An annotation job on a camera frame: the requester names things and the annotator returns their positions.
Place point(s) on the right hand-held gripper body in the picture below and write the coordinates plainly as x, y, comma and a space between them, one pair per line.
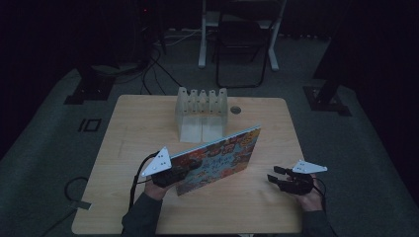
299, 182

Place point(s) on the grey tape piece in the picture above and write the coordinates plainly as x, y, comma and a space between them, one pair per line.
80, 205

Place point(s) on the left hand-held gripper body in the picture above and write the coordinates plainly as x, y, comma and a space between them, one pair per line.
161, 164

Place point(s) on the black stand base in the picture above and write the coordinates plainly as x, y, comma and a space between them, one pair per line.
324, 100
89, 89

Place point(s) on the round grey table grommet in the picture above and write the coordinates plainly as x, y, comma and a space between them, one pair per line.
235, 110

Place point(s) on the translucent plastic book rack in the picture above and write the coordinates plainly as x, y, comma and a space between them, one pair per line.
199, 113

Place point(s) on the dark equipment rack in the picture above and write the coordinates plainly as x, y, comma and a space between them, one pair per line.
146, 29

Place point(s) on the colourful picture book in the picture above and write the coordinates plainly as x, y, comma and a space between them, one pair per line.
220, 161

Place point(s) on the person's left hand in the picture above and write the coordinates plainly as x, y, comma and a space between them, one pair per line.
157, 191

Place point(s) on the white desk frame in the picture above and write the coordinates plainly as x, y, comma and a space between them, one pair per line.
203, 39

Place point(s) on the black folding chair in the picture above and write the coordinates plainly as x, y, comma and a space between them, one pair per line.
242, 36

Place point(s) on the person's right hand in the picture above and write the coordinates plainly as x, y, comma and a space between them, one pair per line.
311, 199

